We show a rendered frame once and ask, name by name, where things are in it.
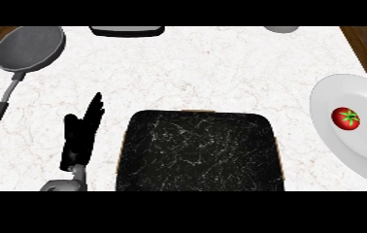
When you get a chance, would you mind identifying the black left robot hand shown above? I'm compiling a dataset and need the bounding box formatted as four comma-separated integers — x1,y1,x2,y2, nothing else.
59,91,106,173

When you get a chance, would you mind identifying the black marbled tray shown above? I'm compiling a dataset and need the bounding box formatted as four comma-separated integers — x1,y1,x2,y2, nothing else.
115,109,288,192

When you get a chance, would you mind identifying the white plate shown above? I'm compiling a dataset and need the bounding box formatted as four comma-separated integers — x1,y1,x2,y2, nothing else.
308,73,367,181

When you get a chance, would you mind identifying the red tomato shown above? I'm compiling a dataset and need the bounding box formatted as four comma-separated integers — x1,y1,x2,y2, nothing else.
331,107,361,131

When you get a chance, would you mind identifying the grey frying pan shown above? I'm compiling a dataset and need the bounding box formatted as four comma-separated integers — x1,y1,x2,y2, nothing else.
0,26,68,120

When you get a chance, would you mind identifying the grey round object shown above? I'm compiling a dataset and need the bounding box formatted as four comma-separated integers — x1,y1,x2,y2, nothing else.
263,26,301,34

